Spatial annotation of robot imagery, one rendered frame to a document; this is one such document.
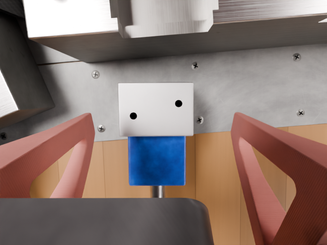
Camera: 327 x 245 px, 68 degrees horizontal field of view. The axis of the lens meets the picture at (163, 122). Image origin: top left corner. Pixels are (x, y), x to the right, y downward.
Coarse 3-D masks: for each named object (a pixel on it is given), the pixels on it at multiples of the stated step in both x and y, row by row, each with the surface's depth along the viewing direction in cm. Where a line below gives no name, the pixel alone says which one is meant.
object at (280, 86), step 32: (64, 64) 21; (96, 64) 21; (128, 64) 21; (160, 64) 21; (192, 64) 21; (224, 64) 21; (256, 64) 21; (288, 64) 21; (320, 64) 21; (64, 96) 21; (96, 96) 21; (224, 96) 21; (256, 96) 21; (288, 96) 21; (320, 96) 21; (32, 128) 22; (96, 128) 22; (224, 128) 22
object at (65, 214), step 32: (64, 128) 10; (0, 160) 7; (32, 160) 7; (0, 192) 6; (64, 192) 11; (0, 224) 5; (32, 224) 5; (64, 224) 5; (96, 224) 5; (128, 224) 5; (160, 224) 5; (192, 224) 5
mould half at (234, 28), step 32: (32, 0) 12; (64, 0) 12; (96, 0) 12; (224, 0) 12; (256, 0) 12; (288, 0) 12; (320, 0) 12; (32, 32) 12; (64, 32) 12; (96, 32) 12; (224, 32) 14; (256, 32) 14; (288, 32) 15; (320, 32) 16
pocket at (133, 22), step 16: (112, 0) 13; (128, 0) 14; (144, 0) 14; (160, 0) 14; (176, 0) 14; (192, 0) 14; (208, 0) 14; (112, 16) 12; (128, 16) 14; (144, 16) 14; (160, 16) 14; (176, 16) 14; (192, 16) 14; (208, 16) 14; (128, 32) 13; (144, 32) 13; (160, 32) 13; (176, 32) 13; (192, 32) 13
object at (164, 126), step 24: (120, 96) 16; (144, 96) 16; (168, 96) 16; (192, 96) 16; (120, 120) 16; (144, 120) 16; (168, 120) 16; (192, 120) 16; (144, 144) 18; (168, 144) 18; (144, 168) 18; (168, 168) 18
